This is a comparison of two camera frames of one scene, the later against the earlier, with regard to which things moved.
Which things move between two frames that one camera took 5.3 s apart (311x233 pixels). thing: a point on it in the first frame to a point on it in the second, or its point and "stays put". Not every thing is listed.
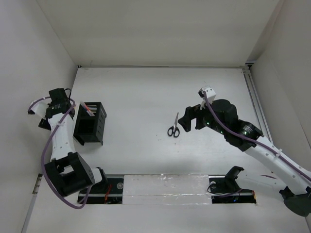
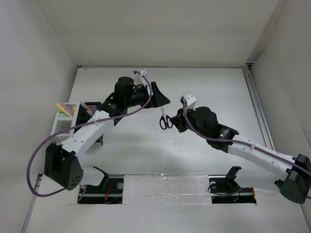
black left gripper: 44,122 to 158,99
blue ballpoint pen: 89,113 stays put
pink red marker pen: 89,111 stays put
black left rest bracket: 109,191 stays put
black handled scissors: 174,129 to 165,121
